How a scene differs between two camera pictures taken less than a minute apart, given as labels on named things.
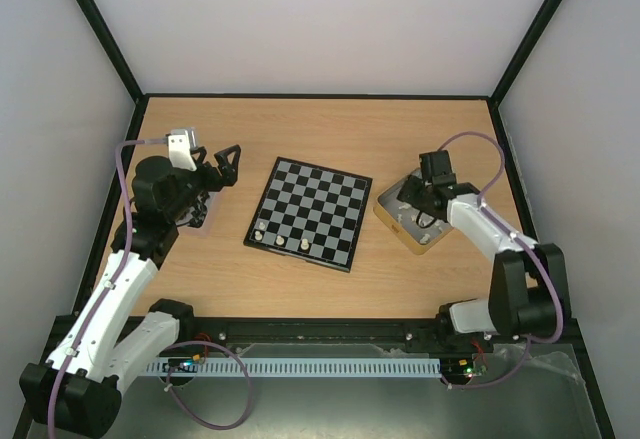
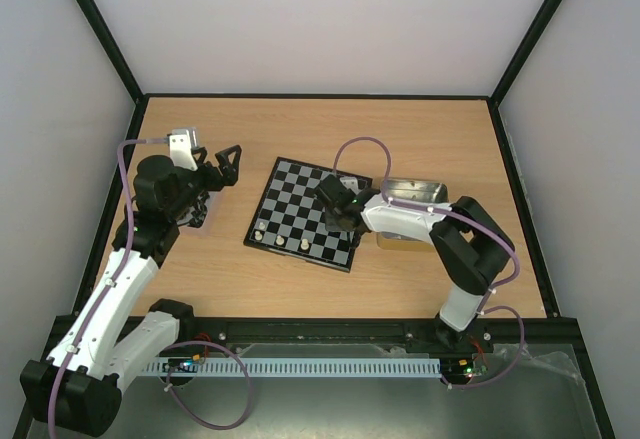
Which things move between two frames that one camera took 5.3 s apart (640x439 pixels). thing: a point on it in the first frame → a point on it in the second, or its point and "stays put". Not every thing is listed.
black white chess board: [310, 213] stays put
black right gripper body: [417, 193] → [331, 198]
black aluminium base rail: [198, 334] stays put
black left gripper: [215, 183] stays put
